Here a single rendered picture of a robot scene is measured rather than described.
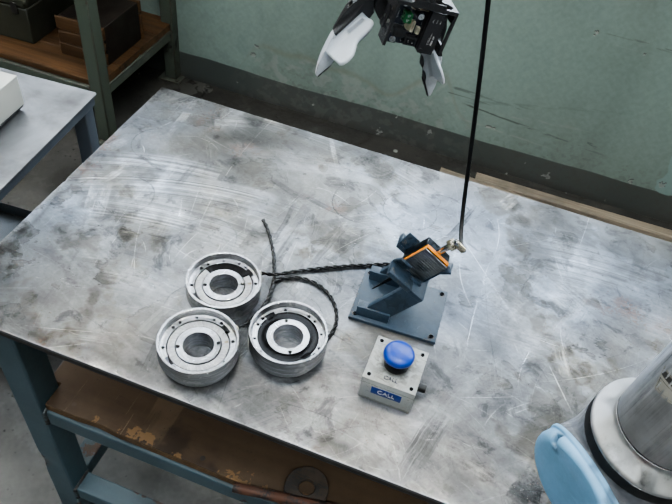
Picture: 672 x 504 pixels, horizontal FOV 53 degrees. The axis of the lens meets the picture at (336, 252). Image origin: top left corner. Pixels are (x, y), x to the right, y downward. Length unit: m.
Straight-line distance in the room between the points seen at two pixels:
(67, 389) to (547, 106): 1.81
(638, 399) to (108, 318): 0.67
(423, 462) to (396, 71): 1.83
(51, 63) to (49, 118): 1.04
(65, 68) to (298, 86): 0.83
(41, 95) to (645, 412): 1.35
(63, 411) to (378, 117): 1.77
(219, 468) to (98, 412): 0.22
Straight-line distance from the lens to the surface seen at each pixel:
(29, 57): 2.63
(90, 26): 2.34
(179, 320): 0.93
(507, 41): 2.37
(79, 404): 1.21
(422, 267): 0.91
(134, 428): 1.17
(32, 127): 1.53
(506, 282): 1.08
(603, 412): 0.67
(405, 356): 0.86
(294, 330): 0.93
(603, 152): 2.55
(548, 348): 1.02
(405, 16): 0.76
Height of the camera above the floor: 1.56
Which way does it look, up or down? 46 degrees down
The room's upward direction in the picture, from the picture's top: 9 degrees clockwise
